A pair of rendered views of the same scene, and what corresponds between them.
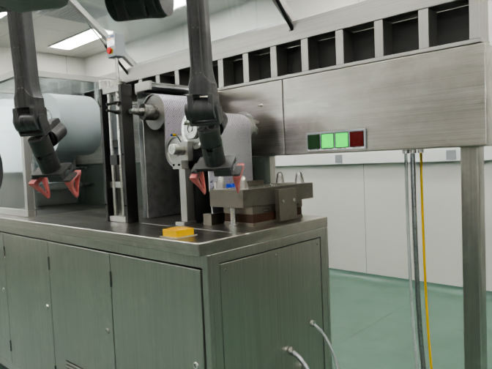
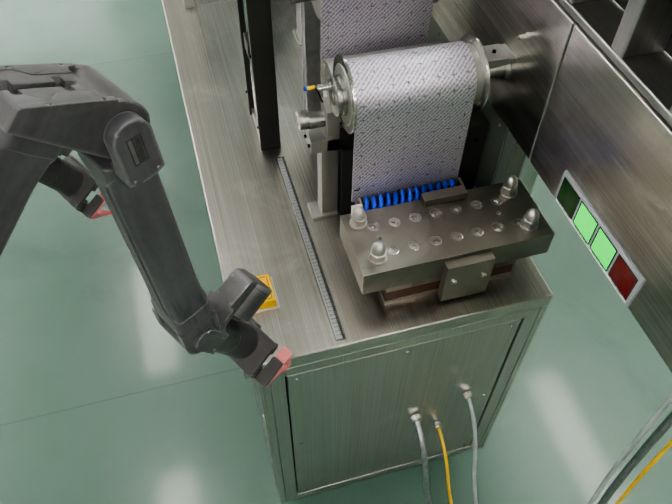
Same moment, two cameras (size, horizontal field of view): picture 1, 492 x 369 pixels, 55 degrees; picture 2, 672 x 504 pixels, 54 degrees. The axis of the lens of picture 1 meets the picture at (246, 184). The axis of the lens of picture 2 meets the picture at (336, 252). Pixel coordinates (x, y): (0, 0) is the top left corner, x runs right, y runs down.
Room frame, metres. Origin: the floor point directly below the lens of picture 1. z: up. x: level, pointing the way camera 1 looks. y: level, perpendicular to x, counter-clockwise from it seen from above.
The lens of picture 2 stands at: (0.88, -0.32, 2.03)
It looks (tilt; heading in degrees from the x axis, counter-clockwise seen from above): 51 degrees down; 31
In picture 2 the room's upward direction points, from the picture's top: 1 degrees clockwise
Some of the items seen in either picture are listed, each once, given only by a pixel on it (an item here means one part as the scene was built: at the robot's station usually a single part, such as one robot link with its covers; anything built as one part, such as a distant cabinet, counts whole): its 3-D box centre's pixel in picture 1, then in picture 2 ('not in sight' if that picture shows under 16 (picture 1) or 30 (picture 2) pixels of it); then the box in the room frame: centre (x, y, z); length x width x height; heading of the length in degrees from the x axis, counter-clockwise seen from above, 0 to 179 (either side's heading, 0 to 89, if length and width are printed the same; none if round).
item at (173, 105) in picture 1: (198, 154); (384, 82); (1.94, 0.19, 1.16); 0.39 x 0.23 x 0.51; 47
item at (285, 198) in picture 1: (286, 203); (466, 277); (1.70, -0.14, 0.96); 0.10 x 0.03 x 0.11; 137
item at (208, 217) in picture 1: (234, 214); not in sight; (1.81, 0.05, 0.92); 0.28 x 0.04 x 0.04; 137
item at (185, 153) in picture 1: (183, 183); (321, 163); (1.75, 0.23, 1.05); 0.06 x 0.05 x 0.31; 137
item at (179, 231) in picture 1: (178, 232); (256, 293); (1.48, 0.22, 0.91); 0.07 x 0.07 x 0.02; 47
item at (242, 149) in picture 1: (230, 164); (409, 158); (1.80, 0.05, 1.11); 0.23 x 0.01 x 0.18; 137
